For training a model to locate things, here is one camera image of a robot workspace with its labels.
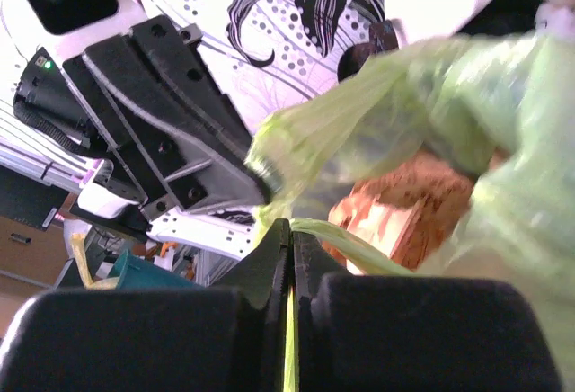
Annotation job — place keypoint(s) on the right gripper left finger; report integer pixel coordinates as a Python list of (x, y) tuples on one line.
[(261, 281)]

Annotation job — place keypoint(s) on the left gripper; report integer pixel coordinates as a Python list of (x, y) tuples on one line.
[(165, 133)]

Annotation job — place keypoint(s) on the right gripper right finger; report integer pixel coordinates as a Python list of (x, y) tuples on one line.
[(311, 262)]

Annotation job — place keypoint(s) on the green trash bag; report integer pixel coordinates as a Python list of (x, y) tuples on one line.
[(451, 157)]

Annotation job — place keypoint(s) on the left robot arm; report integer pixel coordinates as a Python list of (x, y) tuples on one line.
[(44, 101)]

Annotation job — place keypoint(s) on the crumpled brown paper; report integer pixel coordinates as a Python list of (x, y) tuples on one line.
[(408, 213)]

